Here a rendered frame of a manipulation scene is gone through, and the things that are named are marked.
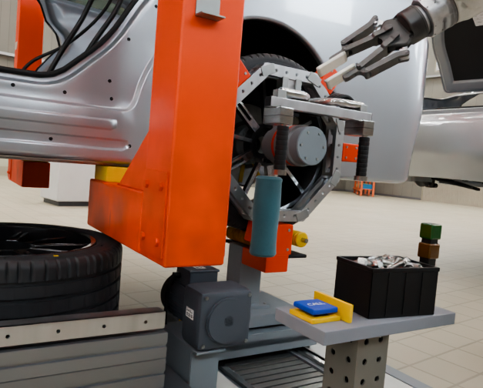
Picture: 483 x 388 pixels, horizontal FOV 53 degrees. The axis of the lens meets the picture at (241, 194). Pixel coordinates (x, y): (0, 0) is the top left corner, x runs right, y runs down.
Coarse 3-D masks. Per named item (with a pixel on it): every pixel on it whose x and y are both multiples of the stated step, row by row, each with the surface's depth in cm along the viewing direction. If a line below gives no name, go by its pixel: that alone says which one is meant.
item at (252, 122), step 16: (272, 80) 179; (240, 112) 173; (304, 112) 193; (256, 128) 177; (272, 128) 183; (320, 128) 191; (240, 160) 177; (256, 160) 179; (288, 176) 188; (304, 176) 196; (288, 192) 195; (304, 192) 190
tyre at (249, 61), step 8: (248, 56) 171; (256, 56) 172; (264, 56) 174; (272, 56) 176; (280, 56) 178; (248, 64) 171; (256, 64) 172; (280, 64) 178; (288, 64) 180; (296, 64) 182; (320, 168) 193; (232, 208) 173; (288, 208) 187; (232, 216) 173; (240, 216) 175; (232, 224) 174; (240, 224) 175
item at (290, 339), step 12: (168, 312) 196; (252, 336) 175; (264, 336) 178; (276, 336) 181; (288, 336) 184; (300, 336) 187; (228, 348) 170; (240, 348) 173; (252, 348) 175; (264, 348) 178; (276, 348) 181; (288, 348) 184
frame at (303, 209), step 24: (264, 72) 164; (288, 72) 170; (312, 72) 175; (240, 96) 161; (312, 96) 182; (336, 120) 183; (336, 144) 184; (336, 168) 187; (240, 192) 164; (312, 192) 186; (288, 216) 176
